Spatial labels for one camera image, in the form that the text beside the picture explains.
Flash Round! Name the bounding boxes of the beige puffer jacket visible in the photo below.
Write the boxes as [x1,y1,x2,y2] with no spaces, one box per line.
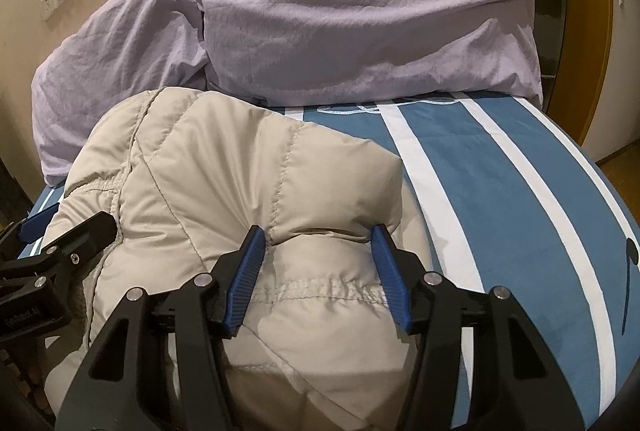
[42,86,433,431]

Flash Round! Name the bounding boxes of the blue white striped bed sheet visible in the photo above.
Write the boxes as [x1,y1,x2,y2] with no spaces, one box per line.
[20,91,640,431]

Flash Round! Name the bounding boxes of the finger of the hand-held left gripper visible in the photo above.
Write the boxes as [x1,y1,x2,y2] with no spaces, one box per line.
[0,206,58,262]
[42,211,121,277]

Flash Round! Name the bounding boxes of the large lavender pillow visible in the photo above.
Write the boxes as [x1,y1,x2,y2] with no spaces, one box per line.
[31,0,211,187]

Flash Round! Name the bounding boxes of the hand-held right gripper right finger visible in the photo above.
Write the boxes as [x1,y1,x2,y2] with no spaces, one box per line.
[371,223,586,431]

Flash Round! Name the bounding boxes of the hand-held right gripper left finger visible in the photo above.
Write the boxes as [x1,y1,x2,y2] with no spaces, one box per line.
[55,225,266,431]

